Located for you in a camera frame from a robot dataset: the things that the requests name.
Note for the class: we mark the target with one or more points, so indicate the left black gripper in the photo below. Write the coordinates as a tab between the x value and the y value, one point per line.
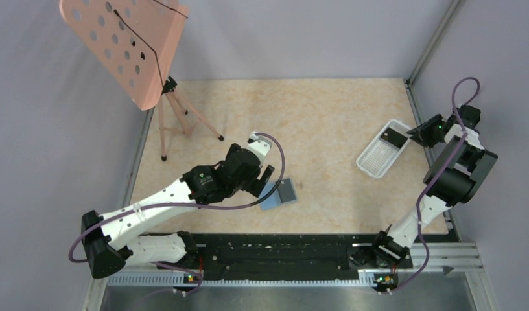
255	185

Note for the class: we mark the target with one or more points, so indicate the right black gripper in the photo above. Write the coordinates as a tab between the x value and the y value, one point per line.
421	134

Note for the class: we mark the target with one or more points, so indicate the grey card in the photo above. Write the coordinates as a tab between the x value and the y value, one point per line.
286	191

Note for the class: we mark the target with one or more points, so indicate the beige card holder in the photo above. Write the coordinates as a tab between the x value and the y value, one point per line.
273	201

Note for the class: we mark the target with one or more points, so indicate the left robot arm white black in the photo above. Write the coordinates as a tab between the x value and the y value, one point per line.
115	240

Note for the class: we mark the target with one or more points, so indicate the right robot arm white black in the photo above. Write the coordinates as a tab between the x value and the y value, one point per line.
454	177

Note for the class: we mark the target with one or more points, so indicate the black item in basket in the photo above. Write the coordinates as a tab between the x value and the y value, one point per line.
394	138

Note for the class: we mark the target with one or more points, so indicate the white perforated plastic basket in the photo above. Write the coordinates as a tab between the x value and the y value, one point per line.
379	156

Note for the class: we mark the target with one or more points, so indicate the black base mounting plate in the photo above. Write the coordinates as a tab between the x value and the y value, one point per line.
283	257

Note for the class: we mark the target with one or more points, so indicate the pink perforated music stand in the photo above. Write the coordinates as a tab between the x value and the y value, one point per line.
136	42

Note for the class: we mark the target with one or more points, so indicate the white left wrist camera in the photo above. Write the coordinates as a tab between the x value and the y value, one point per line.
259	145

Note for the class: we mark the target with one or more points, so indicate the aluminium side rail left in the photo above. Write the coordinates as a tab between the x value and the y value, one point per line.
136	145

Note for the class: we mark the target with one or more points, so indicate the aluminium frame rail front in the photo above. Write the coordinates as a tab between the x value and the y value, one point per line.
436	258

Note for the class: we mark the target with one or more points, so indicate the aluminium corner post right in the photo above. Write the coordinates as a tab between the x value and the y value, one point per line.
436	38

